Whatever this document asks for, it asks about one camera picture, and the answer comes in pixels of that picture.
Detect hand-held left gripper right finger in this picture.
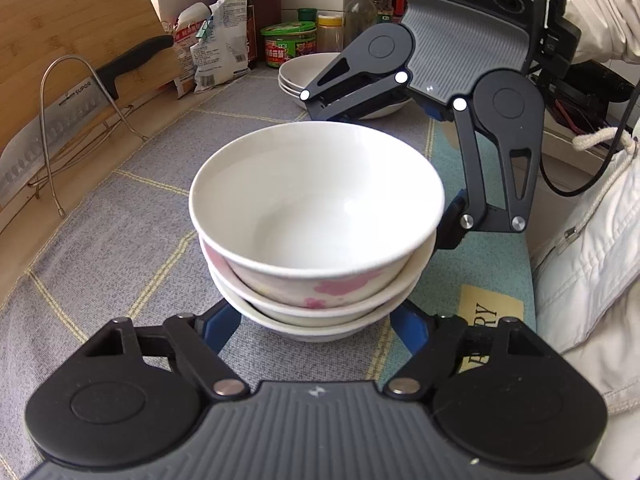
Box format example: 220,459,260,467
384,301,563,401

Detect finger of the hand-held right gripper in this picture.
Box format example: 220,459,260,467
300,51,413,122
434,99,543,253

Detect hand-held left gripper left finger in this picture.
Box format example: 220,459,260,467
85,299,251,402

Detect white bowl pink flowers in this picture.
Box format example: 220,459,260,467
188,121,446,309

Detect person's right forearm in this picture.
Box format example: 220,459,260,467
560,0,640,66

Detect yellow lid jar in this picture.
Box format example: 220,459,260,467
316,13,346,54

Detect glass bottle red cap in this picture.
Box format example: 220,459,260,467
344,0,378,46

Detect green lid sauce jar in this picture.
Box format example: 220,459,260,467
260,21,318,70

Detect white plastic seasoning bag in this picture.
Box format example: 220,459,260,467
192,0,251,93

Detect grey checked table mat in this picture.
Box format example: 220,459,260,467
0,67,537,478

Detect white jacket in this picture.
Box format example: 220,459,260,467
530,127,640,480

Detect white bag red print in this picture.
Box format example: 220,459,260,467
160,4,211,98

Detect wooden cutting board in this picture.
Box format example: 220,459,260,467
0,0,183,233

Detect black cable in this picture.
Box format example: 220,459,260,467
539,102,640,197

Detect white drawstring cord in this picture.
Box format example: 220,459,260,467
572,126,640,154

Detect black handled kitchen knife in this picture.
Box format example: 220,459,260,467
0,35,175,211

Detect metal wire rack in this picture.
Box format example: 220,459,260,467
30,55,151,218

